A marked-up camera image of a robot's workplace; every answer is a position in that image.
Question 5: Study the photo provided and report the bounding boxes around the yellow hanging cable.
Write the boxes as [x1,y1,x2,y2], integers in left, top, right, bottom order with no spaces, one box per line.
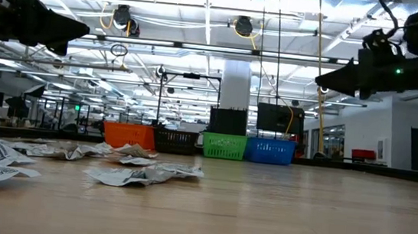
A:
[302,0,339,156]

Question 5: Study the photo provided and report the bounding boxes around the black metal rig frame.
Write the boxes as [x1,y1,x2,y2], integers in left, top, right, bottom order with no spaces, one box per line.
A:
[155,70,223,133]

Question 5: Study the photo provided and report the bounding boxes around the black ribbed box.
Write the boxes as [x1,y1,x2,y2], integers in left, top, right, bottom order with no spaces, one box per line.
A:
[207,106,249,137]

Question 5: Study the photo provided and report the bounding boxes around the blue plastic basket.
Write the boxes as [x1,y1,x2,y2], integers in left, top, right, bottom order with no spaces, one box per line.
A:
[243,136,299,167]

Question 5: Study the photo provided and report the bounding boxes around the long ceiling light bar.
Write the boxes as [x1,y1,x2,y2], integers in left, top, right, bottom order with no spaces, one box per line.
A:
[85,32,360,67]

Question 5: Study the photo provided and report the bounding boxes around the green plastic basket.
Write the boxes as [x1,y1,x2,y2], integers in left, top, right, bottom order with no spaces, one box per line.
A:
[200,131,250,162]

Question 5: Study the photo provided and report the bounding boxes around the orange plastic basket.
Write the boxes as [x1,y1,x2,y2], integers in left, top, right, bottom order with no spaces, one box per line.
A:
[101,121,159,153]

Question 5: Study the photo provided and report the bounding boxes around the white square column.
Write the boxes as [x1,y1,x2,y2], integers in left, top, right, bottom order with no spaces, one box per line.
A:
[218,59,253,112]

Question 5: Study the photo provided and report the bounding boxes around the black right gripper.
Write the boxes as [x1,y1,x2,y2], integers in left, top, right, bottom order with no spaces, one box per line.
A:
[312,42,418,106]

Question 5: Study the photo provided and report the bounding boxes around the black plastic basket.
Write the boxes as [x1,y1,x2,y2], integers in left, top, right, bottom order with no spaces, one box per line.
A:
[151,127,201,158]

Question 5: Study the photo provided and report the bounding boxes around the black ceiling cable reel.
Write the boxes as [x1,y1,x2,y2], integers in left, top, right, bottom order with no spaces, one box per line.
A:
[110,2,143,38]
[233,15,256,38]

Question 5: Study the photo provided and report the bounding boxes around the black hanging cable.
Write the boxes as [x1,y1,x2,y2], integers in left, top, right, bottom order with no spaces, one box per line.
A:
[252,0,270,103]
[267,0,289,105]

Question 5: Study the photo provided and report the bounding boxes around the red bin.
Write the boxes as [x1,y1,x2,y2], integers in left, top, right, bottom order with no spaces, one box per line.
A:
[351,148,378,161]

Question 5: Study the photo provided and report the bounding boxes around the black upright panel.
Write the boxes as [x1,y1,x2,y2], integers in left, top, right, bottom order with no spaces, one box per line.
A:
[407,127,418,171]

